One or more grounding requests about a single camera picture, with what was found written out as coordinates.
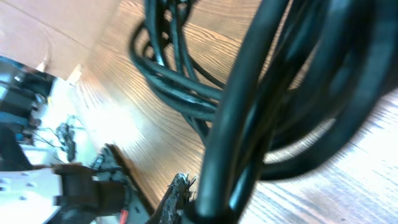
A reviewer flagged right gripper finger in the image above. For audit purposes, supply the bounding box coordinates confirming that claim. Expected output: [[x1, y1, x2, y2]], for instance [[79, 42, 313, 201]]
[[146, 172, 197, 224]]

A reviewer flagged black USB cable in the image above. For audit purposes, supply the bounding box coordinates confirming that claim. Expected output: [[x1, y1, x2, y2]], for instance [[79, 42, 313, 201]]
[[129, 0, 398, 224]]

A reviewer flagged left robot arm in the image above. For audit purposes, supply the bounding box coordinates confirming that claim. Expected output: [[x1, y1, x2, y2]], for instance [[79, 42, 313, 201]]
[[1, 164, 150, 223]]

